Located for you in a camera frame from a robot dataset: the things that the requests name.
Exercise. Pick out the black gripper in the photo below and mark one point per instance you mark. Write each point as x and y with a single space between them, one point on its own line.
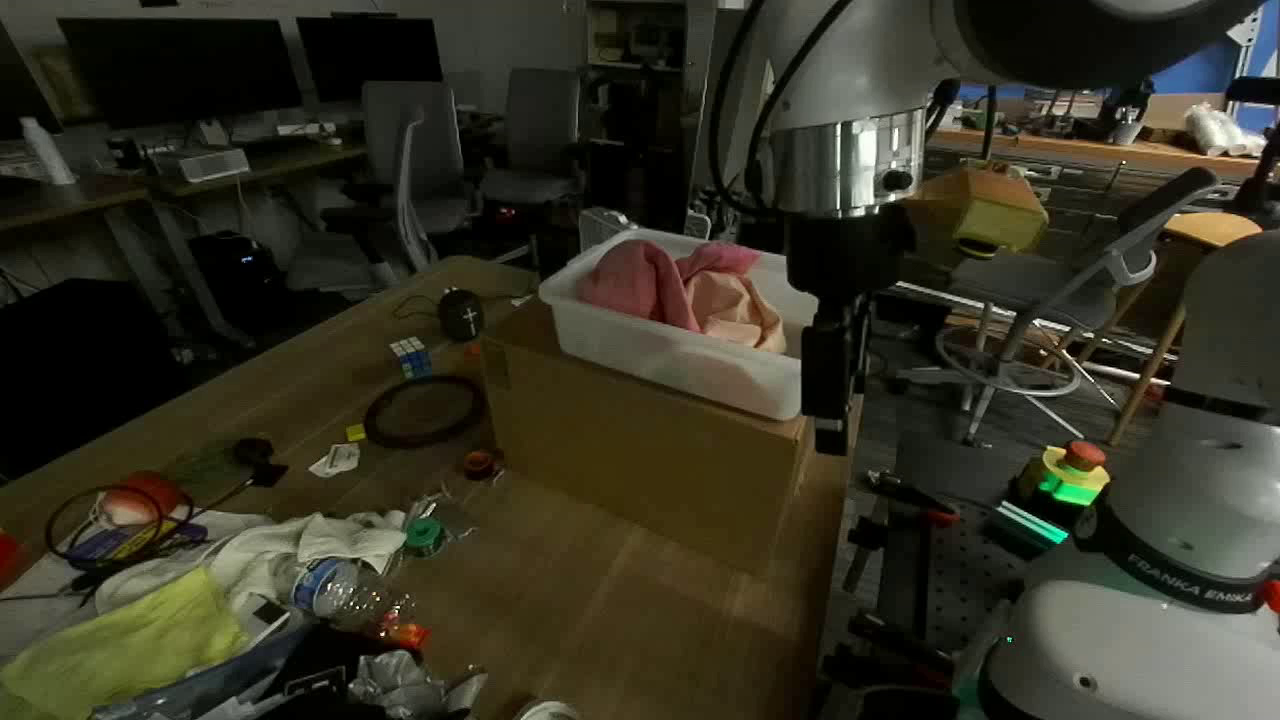
840 260

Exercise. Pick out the cream peach shirt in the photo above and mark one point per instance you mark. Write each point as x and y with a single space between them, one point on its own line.
740 315

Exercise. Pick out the pink shirt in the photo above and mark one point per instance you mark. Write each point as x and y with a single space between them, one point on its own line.
626 282

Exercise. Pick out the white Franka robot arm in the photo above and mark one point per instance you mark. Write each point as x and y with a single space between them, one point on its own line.
852 67

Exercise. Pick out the white plastic bin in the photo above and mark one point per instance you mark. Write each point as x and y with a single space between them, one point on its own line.
666 349

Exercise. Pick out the black metal clamp stand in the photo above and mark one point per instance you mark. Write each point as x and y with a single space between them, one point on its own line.
904 572

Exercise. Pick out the brown cardboard box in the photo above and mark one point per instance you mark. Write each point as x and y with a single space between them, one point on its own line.
640 455

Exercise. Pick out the grey swivel chair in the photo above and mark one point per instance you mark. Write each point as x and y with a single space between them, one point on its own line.
1040 282

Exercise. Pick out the emergency stop button box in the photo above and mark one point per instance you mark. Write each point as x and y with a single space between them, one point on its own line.
1068 478

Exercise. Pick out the wooden back workbench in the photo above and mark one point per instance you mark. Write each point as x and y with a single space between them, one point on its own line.
1055 146

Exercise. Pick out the small red-brown round object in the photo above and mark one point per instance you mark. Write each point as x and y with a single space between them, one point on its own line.
482 462

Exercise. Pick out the dark storage shelf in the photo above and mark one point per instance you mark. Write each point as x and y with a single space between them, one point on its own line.
634 80

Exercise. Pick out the black round ball object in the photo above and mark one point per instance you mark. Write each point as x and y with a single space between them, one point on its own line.
463 315

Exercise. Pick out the grey high-back office chair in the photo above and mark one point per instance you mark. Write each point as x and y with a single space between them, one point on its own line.
540 124

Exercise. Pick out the Rubik's cube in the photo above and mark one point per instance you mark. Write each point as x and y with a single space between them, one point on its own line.
410 359

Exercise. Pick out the green tape roll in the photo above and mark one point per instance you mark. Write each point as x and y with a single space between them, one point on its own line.
425 536

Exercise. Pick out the small yellow block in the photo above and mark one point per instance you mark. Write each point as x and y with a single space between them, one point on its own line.
352 435

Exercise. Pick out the small orange-red wrapper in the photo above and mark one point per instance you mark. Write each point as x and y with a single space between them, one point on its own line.
406 631

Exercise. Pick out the white crumpled paper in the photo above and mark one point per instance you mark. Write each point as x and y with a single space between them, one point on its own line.
338 462

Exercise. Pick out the white cloth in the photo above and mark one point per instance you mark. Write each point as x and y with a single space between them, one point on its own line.
332 536

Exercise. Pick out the crumpled silver plastic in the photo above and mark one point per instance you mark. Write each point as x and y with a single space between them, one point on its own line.
398 682

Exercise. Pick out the clear plastic water bottle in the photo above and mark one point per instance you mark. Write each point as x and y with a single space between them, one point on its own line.
328 588

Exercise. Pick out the small black knob object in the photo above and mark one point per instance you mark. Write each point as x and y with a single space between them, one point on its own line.
259 455

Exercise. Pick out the small black computer monitor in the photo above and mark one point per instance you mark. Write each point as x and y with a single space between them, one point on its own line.
367 54

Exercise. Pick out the white desktop device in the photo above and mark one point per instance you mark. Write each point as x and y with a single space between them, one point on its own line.
215 166

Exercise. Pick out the wide black computer monitor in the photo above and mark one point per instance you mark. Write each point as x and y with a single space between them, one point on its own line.
181 67

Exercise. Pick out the yellow-green cloth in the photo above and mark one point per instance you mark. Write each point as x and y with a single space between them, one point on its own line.
123 652

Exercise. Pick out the wooden office desk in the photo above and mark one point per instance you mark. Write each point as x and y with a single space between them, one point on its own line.
80 201

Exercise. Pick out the grey office chair white frame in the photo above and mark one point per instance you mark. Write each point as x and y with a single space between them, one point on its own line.
410 146

